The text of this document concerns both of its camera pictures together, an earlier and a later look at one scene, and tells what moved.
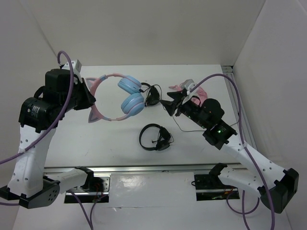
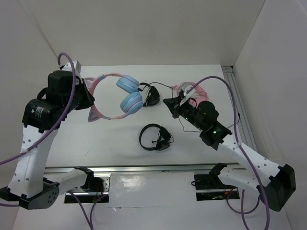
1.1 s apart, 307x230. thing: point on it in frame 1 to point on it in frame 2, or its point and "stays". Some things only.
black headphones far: x=153 y=98 stays
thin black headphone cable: x=175 y=122 to x=178 y=119
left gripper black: x=88 y=98 stays
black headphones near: x=163 y=143 stays
